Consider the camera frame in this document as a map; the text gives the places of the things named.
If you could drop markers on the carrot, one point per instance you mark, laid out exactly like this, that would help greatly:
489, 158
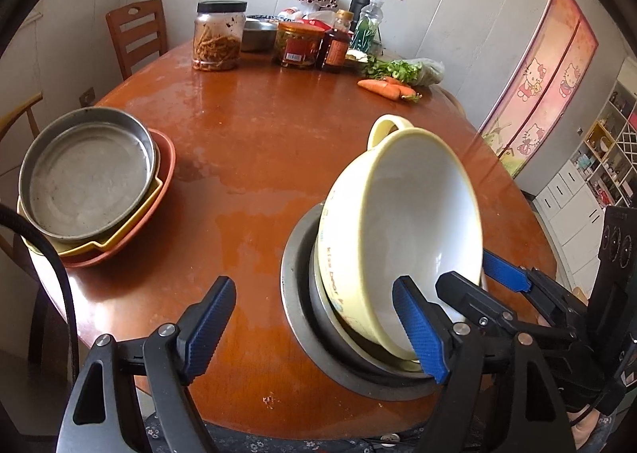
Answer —
407, 90
378, 89

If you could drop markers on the brown sauce bottle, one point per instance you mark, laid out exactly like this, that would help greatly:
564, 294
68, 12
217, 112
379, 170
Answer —
336, 47

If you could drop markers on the small white dish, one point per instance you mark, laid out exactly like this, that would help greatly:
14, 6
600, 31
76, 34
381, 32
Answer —
358, 55

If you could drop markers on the wall socket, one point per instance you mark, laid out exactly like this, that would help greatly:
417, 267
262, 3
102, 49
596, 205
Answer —
87, 97

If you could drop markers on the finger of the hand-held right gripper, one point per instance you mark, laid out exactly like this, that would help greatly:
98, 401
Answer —
473, 301
502, 271

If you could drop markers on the yellow white ceramic bowl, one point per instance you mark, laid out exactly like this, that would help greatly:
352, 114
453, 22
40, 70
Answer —
418, 214

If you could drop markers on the clear plastic bottle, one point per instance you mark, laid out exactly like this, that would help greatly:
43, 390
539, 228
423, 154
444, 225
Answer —
369, 25

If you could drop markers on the wide shallow steel bowl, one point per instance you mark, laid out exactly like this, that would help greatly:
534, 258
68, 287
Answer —
293, 294

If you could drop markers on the pickle jar with red label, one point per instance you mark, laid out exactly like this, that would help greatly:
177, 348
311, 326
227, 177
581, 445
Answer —
297, 47

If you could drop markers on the round metal pan plate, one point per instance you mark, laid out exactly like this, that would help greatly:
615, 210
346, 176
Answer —
84, 179

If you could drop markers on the person's right forearm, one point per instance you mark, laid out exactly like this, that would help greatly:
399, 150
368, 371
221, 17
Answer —
583, 435

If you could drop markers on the black thermos bottle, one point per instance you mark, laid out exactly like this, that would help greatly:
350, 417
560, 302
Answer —
361, 0

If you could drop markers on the small white bottles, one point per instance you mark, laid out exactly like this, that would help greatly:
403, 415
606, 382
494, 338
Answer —
288, 13

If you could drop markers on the dark floral clothing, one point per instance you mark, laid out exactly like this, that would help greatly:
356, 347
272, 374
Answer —
308, 445

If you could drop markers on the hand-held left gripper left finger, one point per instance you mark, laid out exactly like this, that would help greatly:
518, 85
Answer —
209, 328

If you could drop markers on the orange bear-shaped plate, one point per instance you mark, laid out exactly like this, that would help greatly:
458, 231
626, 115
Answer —
166, 159

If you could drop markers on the light wooden armchair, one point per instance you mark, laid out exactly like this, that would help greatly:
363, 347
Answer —
454, 99
20, 107

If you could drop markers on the white shelf cabinet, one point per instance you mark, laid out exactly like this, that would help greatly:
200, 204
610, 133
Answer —
582, 184

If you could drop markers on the clear jar with black lid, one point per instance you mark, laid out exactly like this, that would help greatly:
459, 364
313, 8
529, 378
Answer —
219, 42

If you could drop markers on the red snack package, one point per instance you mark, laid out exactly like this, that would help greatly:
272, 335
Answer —
318, 25

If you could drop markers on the deep steel bowl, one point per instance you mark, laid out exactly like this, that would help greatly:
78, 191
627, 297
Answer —
323, 316

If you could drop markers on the blue patterned plate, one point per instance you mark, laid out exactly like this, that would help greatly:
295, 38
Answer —
261, 17

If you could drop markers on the pink cartoon cat door curtain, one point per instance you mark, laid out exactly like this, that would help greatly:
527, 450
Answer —
542, 80

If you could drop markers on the small steel bowl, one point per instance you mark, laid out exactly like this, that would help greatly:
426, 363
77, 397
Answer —
259, 37

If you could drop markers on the bag of green herbs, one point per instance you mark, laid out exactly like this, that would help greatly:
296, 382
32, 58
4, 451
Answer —
408, 71

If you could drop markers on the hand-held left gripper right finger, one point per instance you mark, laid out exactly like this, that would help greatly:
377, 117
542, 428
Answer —
420, 328

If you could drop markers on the brown wooden slat chair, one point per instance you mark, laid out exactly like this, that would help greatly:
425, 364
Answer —
137, 30

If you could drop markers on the yellow shell-shaped plate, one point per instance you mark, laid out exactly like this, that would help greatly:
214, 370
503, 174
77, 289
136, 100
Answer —
119, 235

